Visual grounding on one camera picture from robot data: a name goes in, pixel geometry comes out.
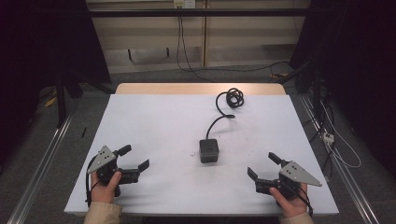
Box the black cube charger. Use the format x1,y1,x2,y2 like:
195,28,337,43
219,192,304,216
198,138,220,164

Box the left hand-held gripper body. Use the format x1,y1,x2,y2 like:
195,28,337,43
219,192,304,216
87,145,140,198

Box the white power strip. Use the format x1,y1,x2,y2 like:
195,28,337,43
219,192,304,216
321,132,336,146

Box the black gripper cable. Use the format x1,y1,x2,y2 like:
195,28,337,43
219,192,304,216
298,186,314,217
85,154,101,207

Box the black hanging wall cables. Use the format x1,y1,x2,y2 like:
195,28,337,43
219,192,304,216
176,15,290,84

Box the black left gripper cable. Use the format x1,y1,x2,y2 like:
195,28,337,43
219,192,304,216
85,154,101,207

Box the white wall socket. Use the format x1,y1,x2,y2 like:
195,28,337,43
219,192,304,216
173,0,197,9

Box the person's left hand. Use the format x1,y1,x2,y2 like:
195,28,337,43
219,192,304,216
90,170,122,205

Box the white table mat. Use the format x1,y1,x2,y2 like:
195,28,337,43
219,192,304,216
64,93,340,217

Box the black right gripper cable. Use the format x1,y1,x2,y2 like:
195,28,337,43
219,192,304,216
298,186,314,217

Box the person's right hand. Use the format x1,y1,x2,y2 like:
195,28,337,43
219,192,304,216
269,183,309,219

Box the dark curtain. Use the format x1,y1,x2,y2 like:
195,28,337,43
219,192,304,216
289,0,396,178
0,0,112,175

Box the black horizontal frame bar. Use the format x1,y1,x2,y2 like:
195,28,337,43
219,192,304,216
88,7,313,19

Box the white floor cable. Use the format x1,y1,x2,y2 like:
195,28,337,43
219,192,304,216
319,98,362,169

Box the metal floor rail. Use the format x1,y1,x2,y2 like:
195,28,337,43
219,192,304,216
299,93,381,224
7,113,75,224

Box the black charger cable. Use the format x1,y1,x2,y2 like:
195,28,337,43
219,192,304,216
205,87,246,141

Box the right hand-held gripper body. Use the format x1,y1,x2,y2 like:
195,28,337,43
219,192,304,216
254,160,323,201

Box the yellow floor tape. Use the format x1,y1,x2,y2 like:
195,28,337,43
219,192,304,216
44,95,58,108

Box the black metal stand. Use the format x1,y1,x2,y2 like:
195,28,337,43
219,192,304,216
53,73,84,129

